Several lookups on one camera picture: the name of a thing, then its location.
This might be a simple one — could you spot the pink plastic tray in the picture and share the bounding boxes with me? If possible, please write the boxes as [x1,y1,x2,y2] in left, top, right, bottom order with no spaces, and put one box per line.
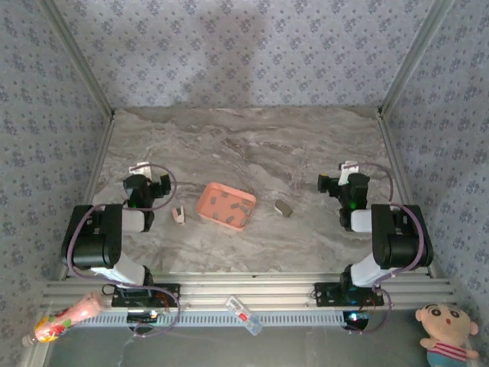
[195,181,257,232]

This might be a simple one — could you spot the small circuit board with LEDs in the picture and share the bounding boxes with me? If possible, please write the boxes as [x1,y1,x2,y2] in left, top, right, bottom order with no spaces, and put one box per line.
[126,310,159,324]
[342,310,370,330]

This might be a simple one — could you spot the clear plastic adapter case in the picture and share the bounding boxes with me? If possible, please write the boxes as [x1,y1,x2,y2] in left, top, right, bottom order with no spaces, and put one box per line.
[224,294,264,337]

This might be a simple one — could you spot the pink printed plastic bottle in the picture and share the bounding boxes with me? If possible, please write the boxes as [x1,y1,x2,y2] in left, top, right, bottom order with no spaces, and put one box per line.
[21,291,106,347]

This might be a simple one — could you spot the cartoon boy plush doll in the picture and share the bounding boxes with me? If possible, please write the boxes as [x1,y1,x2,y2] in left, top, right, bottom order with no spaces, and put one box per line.
[415,302,481,367]

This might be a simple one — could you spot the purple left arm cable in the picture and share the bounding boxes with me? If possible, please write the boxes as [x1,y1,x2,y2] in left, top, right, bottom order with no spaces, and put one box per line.
[63,163,182,338]

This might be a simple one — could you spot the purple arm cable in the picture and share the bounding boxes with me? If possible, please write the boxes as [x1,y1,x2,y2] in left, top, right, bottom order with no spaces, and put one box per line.
[63,163,182,338]
[345,161,435,336]

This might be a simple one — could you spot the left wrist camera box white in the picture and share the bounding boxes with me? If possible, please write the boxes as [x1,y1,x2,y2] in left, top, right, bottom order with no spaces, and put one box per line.
[128,161,153,177]

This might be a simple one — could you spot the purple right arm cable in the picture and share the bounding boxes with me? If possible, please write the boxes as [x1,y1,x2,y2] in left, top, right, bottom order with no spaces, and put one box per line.
[345,161,435,336]

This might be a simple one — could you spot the aluminium table edge rail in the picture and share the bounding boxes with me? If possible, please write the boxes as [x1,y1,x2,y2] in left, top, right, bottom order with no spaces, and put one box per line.
[377,113,439,278]

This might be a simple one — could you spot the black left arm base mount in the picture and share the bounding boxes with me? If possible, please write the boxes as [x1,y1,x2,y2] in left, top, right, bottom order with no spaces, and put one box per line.
[110,283,182,309]

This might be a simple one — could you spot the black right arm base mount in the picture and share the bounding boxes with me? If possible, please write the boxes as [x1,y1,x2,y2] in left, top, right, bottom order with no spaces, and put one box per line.
[313,281,385,307]

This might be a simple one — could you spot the wide aluminium base rail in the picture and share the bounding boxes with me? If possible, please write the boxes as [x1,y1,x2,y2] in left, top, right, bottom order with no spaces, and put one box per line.
[41,271,456,311]

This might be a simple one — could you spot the grey slotted cable duct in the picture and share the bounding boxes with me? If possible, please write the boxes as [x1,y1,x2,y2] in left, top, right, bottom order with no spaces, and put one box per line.
[82,308,347,329]

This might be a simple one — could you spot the aluminium frame post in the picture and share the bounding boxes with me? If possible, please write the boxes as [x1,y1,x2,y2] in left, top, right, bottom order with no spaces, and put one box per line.
[378,0,456,115]
[37,0,116,116]

